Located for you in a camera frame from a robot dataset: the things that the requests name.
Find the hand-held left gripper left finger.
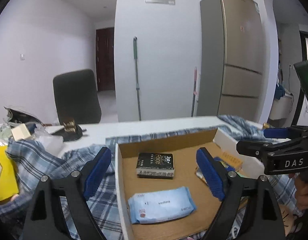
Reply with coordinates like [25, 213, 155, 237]
[23, 146, 112, 240]

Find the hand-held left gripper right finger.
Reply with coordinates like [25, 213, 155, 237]
[195, 147, 287, 240]

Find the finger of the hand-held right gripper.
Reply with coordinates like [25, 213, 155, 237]
[236, 139, 278, 159]
[263, 125, 308, 139]

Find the shallow cardboard box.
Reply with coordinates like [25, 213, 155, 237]
[115, 127, 265, 240]

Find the black tissue pack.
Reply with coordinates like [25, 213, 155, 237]
[136, 152, 175, 180]

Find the light blue wet wipes pack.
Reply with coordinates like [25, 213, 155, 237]
[128, 186, 197, 225]

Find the person's right hand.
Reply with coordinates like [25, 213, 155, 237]
[290, 173, 308, 212]

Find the gold cigarette box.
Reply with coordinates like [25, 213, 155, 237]
[214, 154, 244, 173]

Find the white cabinet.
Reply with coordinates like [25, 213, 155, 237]
[268, 94, 295, 121]

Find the blue plaid cloth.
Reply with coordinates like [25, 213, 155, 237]
[0, 114, 297, 240]

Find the hanging blue cloth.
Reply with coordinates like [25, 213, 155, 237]
[276, 83, 287, 101]

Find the black round dish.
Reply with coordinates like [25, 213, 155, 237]
[52, 126, 87, 142]

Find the small gold-brown object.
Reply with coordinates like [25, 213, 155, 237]
[63, 119, 77, 132]

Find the clear plastic bag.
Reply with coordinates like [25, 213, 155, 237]
[31, 127, 65, 154]

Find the dark grey chair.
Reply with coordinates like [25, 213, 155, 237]
[53, 69, 102, 126]

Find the gold refrigerator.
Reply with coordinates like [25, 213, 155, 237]
[196, 0, 266, 123]

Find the beige small box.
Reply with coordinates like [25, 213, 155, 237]
[11, 123, 32, 141]

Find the yellow packet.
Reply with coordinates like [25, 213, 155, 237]
[0, 146, 20, 202]

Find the dark wooden door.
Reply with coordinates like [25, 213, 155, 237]
[96, 27, 115, 92]

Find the green grey mop handle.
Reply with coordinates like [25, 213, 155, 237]
[133, 37, 142, 121]

